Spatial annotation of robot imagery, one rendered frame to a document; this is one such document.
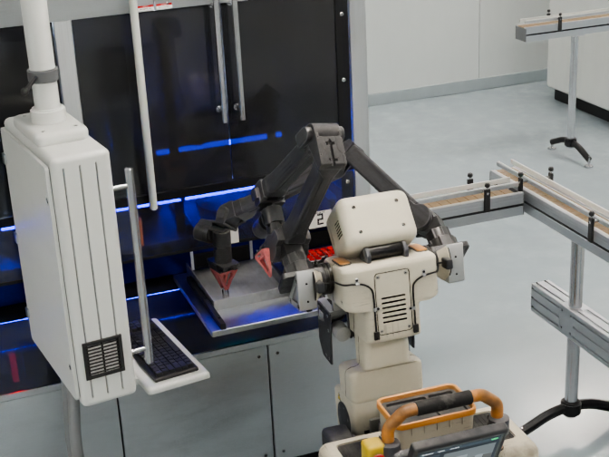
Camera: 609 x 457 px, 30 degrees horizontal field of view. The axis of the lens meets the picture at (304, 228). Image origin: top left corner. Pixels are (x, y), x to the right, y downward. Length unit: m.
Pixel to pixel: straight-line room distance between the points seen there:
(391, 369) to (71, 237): 0.96
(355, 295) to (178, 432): 1.30
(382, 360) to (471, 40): 6.40
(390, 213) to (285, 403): 1.32
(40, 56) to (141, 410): 1.40
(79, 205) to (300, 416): 1.50
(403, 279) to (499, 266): 3.06
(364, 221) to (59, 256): 0.83
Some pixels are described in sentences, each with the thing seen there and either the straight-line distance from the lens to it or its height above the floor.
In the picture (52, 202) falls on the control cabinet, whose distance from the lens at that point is 3.10.
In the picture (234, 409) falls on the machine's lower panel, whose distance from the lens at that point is 4.14.
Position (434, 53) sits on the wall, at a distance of 9.25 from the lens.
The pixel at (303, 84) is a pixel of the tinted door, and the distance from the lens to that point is 3.80.
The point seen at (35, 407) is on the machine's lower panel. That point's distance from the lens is 3.95.
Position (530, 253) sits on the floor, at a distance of 6.27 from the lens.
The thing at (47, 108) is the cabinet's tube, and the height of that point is 1.63.
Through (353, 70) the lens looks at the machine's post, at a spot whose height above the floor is 1.53.
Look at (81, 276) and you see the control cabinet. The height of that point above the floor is 1.21.
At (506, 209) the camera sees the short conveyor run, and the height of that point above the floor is 0.88.
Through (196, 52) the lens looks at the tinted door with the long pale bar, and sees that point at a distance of 3.66.
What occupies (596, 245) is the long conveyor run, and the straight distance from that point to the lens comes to 4.10.
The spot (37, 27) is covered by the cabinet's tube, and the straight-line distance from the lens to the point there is 3.19.
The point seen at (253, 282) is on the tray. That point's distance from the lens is 3.82.
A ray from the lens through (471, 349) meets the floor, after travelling 5.25.
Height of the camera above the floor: 2.44
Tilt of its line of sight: 22 degrees down
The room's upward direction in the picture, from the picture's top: 3 degrees counter-clockwise
